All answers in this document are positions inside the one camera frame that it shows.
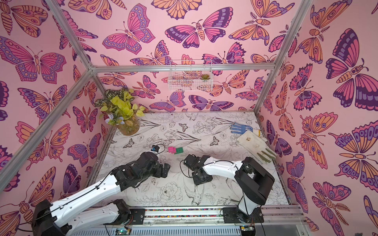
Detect blue work glove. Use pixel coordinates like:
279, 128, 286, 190
230, 123, 254, 135

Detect white work glove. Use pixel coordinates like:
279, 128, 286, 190
237, 130, 277, 163

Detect white wire basket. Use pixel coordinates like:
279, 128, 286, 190
166, 59, 214, 92

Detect green lego brick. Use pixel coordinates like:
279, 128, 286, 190
175, 147, 184, 154

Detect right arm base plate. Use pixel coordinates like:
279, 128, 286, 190
220, 207, 264, 223

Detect small succulent in basket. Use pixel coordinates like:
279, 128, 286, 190
200, 74, 211, 80

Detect pink lego brick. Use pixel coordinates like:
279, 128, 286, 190
168, 147, 176, 154

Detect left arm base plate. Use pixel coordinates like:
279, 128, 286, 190
105, 208, 145, 225

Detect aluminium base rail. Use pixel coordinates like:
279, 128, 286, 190
73, 206, 311, 236

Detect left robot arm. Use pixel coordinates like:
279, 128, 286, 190
31, 152, 170, 236

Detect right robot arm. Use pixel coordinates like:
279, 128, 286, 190
183, 155, 275, 223

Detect potted green plant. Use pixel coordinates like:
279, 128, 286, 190
94, 88, 147, 136

